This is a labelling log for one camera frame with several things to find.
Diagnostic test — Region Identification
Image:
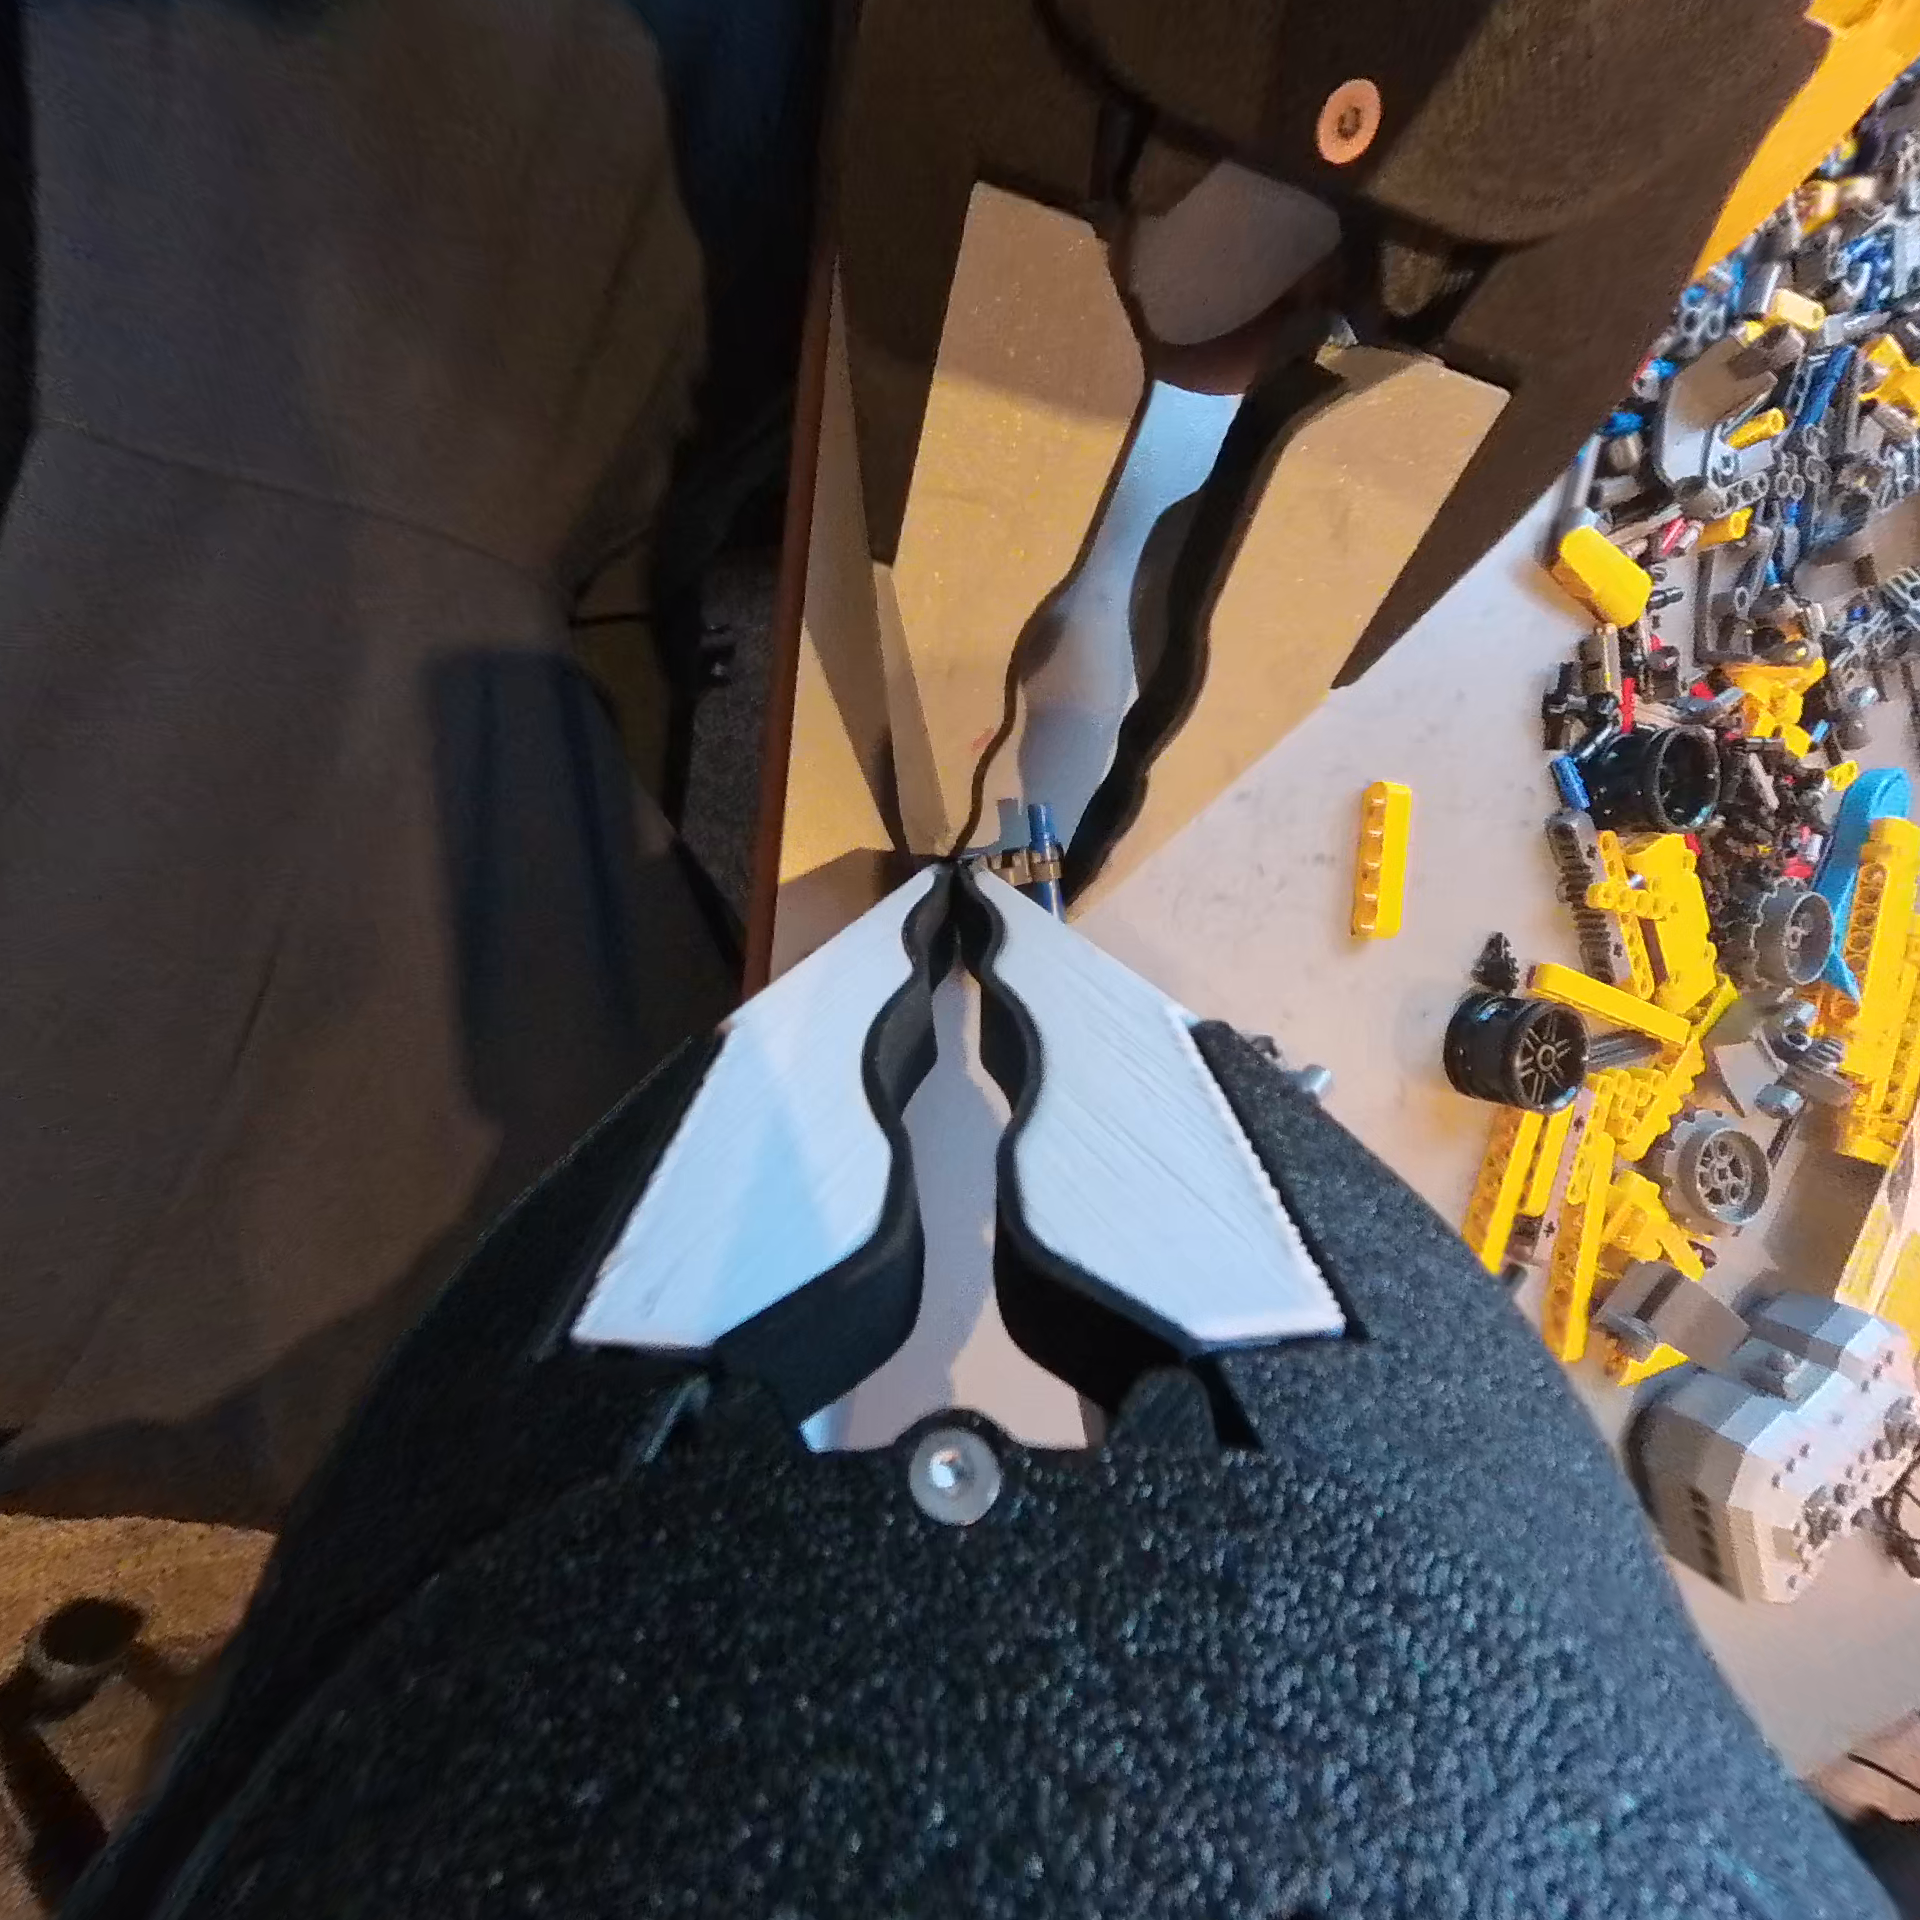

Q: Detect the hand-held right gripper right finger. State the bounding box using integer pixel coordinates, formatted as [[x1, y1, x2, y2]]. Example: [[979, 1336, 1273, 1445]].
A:
[[952, 872, 1352, 1416]]

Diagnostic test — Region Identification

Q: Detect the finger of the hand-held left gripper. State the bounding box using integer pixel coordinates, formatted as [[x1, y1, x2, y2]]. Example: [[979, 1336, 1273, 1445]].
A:
[[814, 180, 1155, 874], [1054, 344, 1512, 921]]

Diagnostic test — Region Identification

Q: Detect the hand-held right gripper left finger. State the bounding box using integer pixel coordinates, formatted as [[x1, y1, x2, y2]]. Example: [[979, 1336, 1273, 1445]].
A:
[[569, 864, 964, 1420]]

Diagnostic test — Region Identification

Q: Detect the short yellow toy beam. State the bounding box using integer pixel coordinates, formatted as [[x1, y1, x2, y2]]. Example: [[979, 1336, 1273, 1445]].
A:
[[1351, 779, 1414, 940]]

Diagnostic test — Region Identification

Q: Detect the small grey toy connector piece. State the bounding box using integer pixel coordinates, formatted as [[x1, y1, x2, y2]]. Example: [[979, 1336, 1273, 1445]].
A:
[[967, 802, 1070, 921]]

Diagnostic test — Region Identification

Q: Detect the grey desk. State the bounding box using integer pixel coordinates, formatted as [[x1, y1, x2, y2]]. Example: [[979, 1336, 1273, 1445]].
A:
[[749, 256, 1920, 1788]]

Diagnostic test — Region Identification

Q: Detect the yellow curved toy panel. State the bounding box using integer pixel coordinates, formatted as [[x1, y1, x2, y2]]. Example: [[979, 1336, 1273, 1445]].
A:
[[1545, 527, 1652, 624]]

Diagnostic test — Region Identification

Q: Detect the pile of small toy parts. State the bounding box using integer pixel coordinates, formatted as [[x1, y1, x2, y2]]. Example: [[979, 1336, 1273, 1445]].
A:
[[1535, 59, 1920, 903]]

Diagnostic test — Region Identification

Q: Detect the black spoked toy wheel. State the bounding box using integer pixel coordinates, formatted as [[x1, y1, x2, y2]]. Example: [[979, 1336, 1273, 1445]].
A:
[[1441, 989, 1595, 1116]]

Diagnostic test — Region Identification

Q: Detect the black toy wheel rim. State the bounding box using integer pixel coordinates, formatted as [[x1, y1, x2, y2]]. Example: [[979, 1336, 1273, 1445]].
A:
[[1582, 723, 1728, 834]]

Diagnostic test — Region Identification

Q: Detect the grey toy panel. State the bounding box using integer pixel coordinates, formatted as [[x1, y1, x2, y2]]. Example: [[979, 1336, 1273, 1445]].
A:
[[1598, 1259, 1748, 1353]]

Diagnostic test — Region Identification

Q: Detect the grey toy wheel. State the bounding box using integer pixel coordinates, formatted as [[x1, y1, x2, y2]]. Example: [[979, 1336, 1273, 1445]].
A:
[[1656, 1114, 1788, 1239], [1739, 877, 1840, 993]]

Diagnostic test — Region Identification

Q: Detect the blue curved toy panel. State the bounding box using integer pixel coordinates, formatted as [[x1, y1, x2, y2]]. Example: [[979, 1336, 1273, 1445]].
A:
[[1808, 768, 1920, 1009]]

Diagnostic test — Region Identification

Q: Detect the grey toy hub block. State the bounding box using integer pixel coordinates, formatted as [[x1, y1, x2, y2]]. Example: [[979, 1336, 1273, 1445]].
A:
[[1627, 1293, 1920, 1607]]

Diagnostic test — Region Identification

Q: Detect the black chair base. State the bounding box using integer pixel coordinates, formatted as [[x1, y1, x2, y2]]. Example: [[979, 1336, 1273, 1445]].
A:
[[0, 1599, 152, 1877]]

